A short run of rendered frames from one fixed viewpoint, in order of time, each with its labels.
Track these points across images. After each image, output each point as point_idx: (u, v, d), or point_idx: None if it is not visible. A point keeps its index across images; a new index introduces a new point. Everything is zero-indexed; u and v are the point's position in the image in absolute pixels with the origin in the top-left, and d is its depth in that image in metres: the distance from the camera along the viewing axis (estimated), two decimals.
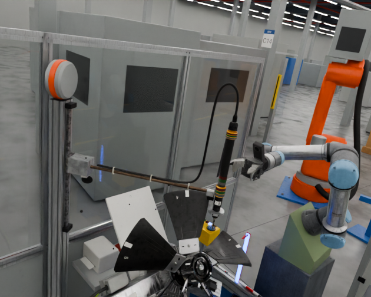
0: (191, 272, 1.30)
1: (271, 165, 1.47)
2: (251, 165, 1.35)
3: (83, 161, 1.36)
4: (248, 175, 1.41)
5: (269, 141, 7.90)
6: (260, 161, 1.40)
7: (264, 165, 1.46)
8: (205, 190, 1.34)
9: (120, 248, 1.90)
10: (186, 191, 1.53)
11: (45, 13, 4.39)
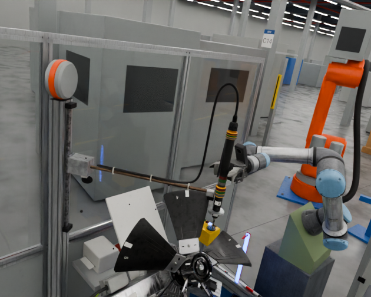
0: (191, 272, 1.30)
1: (255, 168, 1.42)
2: (233, 167, 1.30)
3: (83, 161, 1.36)
4: (230, 178, 1.36)
5: (269, 141, 7.90)
6: (242, 164, 1.35)
7: (247, 168, 1.41)
8: (205, 190, 1.34)
9: (120, 248, 1.90)
10: (186, 191, 1.53)
11: (45, 13, 4.39)
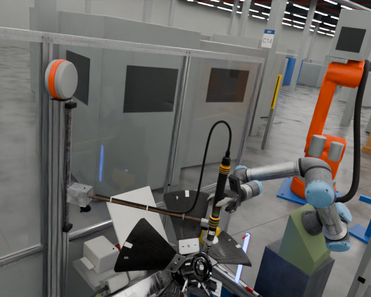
0: (191, 272, 1.30)
1: (248, 197, 1.47)
2: (224, 197, 1.36)
3: (82, 192, 1.41)
4: None
5: (269, 141, 7.90)
6: (236, 194, 1.40)
7: (241, 197, 1.46)
8: (199, 220, 1.39)
9: (120, 248, 1.90)
10: (186, 191, 1.53)
11: (45, 13, 4.39)
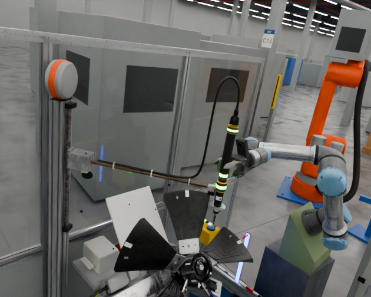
0: (191, 272, 1.30)
1: (257, 162, 1.41)
2: (232, 161, 1.30)
3: (83, 157, 1.36)
4: None
5: (269, 141, 7.90)
6: (244, 158, 1.34)
7: (248, 162, 1.41)
8: (206, 185, 1.33)
9: (120, 248, 1.90)
10: (186, 191, 1.53)
11: (45, 13, 4.39)
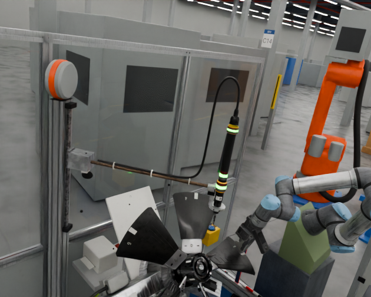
0: (191, 270, 1.30)
1: None
2: (248, 246, 1.55)
3: (83, 157, 1.36)
4: None
5: (269, 141, 7.90)
6: None
7: None
8: (206, 185, 1.33)
9: None
10: (196, 194, 1.56)
11: (45, 13, 4.39)
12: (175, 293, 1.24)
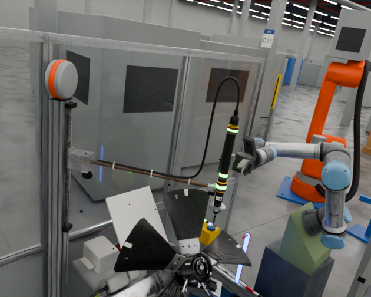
0: (194, 255, 1.34)
1: (263, 161, 1.46)
2: (242, 159, 1.34)
3: (83, 157, 1.36)
4: (239, 171, 1.40)
5: (269, 141, 7.90)
6: (251, 156, 1.39)
7: (255, 161, 1.45)
8: (206, 185, 1.33)
9: (120, 248, 1.90)
10: (239, 245, 1.63)
11: (45, 13, 4.39)
12: (171, 247, 1.30)
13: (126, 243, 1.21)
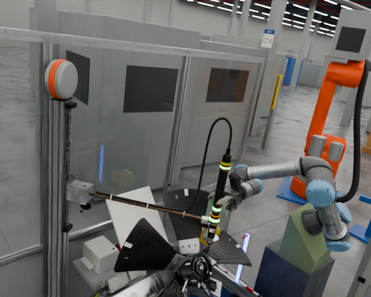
0: (194, 255, 1.34)
1: (249, 195, 1.47)
2: (225, 195, 1.36)
3: (82, 190, 1.41)
4: None
5: (269, 141, 7.90)
6: (237, 192, 1.40)
7: (241, 195, 1.46)
8: (199, 218, 1.38)
9: (120, 248, 1.90)
10: (239, 245, 1.63)
11: (45, 13, 4.39)
12: (171, 247, 1.30)
13: (126, 243, 1.21)
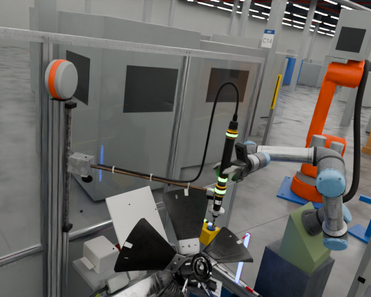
0: (194, 255, 1.34)
1: (255, 167, 1.42)
2: (231, 165, 1.31)
3: (83, 161, 1.36)
4: None
5: (269, 141, 7.90)
6: (243, 163, 1.35)
7: (247, 167, 1.41)
8: (205, 190, 1.34)
9: (120, 248, 1.90)
10: (240, 241, 1.62)
11: (45, 13, 4.39)
12: (171, 247, 1.30)
13: (126, 243, 1.21)
